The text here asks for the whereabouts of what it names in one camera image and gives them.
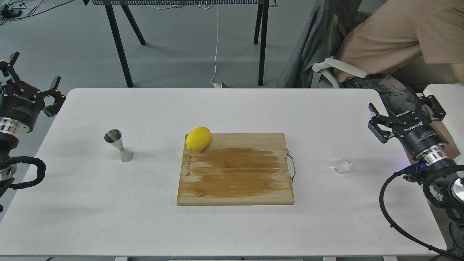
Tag black metal frame table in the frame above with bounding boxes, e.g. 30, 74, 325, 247
83, 0, 270, 88

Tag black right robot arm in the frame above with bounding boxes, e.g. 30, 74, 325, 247
368, 95, 464, 261

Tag black floor cables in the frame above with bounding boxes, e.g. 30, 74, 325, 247
0, 0, 73, 26

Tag wooden cutting board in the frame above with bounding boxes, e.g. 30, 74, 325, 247
176, 133, 295, 206

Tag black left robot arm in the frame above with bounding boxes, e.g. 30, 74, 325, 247
0, 52, 66, 194

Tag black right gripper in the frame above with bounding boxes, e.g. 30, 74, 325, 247
368, 94, 449, 160

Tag white hanging cable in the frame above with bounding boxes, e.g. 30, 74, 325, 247
208, 5, 223, 88

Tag grey office chair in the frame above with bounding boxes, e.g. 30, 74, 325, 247
276, 0, 370, 88

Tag steel double jigger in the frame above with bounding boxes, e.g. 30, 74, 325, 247
103, 129, 134, 162

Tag white side table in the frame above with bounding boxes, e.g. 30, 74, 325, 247
423, 84, 464, 164

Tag yellow lemon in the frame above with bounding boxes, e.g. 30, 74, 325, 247
186, 126, 211, 152

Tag small clear glass cup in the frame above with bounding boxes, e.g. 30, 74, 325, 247
333, 150, 355, 174

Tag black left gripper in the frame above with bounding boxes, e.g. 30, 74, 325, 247
0, 51, 66, 133

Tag person in tan clothes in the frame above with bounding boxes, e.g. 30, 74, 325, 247
334, 0, 464, 111

